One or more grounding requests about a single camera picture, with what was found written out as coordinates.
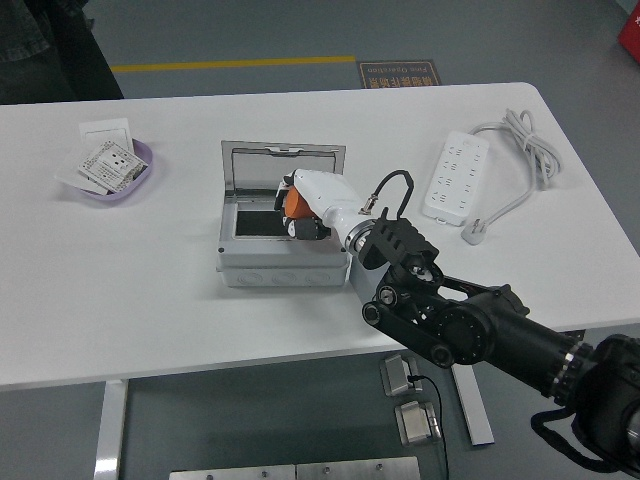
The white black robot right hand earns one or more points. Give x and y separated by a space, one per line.
327 195

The orange cylinder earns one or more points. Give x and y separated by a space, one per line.
297 205

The grey electrical box with flap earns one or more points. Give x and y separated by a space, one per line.
280 260

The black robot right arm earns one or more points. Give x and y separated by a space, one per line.
475 325

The grey cube with round hole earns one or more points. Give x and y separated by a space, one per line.
362 280

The metal floor socket box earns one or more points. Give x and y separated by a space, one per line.
397 375
415 425

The white power strip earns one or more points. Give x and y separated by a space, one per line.
455 175

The brown floor sign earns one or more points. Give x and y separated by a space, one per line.
397 75

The purple plastic tray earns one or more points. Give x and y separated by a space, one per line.
120 196

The white socket panel with print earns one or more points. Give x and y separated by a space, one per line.
107 162

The white flat panel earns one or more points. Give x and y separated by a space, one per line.
67 177

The grey metal plate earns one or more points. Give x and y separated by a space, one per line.
357 470
230 474

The person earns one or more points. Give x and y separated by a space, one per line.
50 50

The red object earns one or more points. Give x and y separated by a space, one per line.
631 32

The plain white switch plate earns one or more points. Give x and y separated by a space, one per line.
105 131

